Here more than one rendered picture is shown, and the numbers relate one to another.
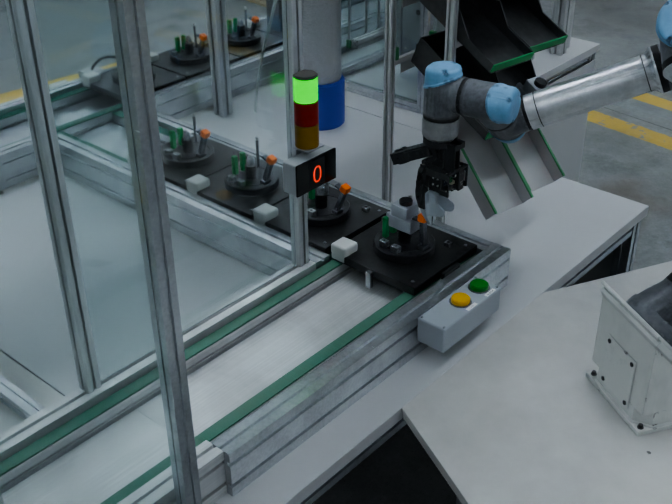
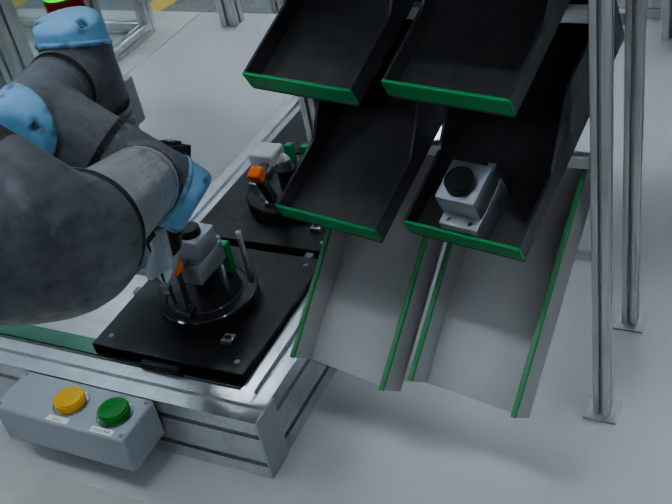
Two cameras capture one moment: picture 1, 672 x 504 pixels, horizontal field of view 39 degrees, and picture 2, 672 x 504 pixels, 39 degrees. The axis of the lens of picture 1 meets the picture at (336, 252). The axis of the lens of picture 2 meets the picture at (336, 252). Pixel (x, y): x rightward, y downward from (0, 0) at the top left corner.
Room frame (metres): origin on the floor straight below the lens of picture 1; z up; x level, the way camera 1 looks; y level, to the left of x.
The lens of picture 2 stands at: (1.86, -1.22, 1.77)
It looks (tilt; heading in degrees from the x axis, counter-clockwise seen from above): 36 degrees down; 80
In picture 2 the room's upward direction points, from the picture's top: 12 degrees counter-clockwise
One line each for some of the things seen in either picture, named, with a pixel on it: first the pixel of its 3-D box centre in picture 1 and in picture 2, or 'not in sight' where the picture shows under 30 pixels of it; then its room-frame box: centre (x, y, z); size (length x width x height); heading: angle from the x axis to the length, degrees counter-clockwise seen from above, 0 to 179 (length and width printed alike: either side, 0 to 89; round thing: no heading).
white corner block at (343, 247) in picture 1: (344, 250); not in sight; (1.85, -0.02, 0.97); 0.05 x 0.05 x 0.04; 49
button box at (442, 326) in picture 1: (459, 313); (78, 418); (1.65, -0.26, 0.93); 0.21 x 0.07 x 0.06; 139
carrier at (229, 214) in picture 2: (321, 197); (287, 174); (2.02, 0.03, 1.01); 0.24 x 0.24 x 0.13; 49
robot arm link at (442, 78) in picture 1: (443, 91); (79, 65); (1.80, -0.22, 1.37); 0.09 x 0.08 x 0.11; 59
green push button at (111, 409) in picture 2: (479, 287); (114, 413); (1.70, -0.31, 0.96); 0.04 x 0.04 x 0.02
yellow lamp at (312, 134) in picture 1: (306, 134); not in sight; (1.79, 0.06, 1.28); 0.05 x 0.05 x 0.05
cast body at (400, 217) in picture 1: (402, 211); (198, 244); (1.86, -0.15, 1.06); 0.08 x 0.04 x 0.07; 48
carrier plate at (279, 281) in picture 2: (404, 251); (212, 305); (1.85, -0.16, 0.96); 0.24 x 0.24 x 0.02; 49
